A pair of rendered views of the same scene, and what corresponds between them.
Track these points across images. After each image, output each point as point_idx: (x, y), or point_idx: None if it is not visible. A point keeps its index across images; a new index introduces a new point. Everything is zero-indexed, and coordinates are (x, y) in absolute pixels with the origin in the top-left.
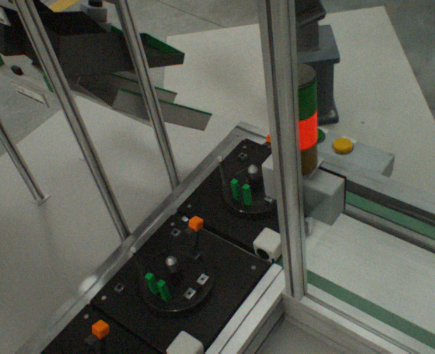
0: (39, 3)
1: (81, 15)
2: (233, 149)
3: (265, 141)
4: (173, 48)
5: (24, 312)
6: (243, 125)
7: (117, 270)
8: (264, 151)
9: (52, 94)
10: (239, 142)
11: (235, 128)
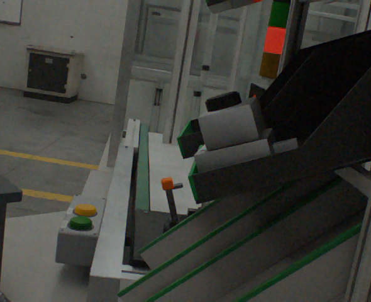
0: (363, 83)
1: (317, 56)
2: (149, 269)
3: (115, 251)
4: (188, 125)
5: None
6: (97, 270)
7: None
8: (138, 242)
9: None
10: (141, 260)
11: (109, 276)
